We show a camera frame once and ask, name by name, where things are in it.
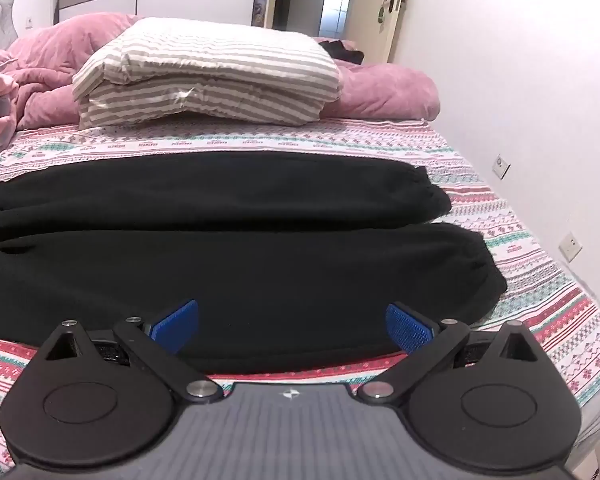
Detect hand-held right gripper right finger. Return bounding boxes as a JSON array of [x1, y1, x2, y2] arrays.
[[357, 302, 549, 404]]

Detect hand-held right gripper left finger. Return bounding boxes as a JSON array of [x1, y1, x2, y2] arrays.
[[39, 300, 221, 404]]

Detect black pants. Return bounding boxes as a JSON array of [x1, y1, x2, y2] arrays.
[[0, 152, 508, 376]]

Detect patterned bed sheet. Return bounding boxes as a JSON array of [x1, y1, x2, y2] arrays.
[[0, 117, 600, 480]]

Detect striped folded quilt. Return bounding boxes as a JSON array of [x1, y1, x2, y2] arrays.
[[71, 16, 342, 130]]

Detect pink duvet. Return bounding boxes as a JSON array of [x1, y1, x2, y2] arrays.
[[5, 12, 441, 131]]

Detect dark cloth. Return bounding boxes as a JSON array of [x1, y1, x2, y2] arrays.
[[322, 40, 365, 66]]

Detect cream door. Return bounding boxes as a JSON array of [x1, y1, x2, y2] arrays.
[[385, 0, 417, 64]]

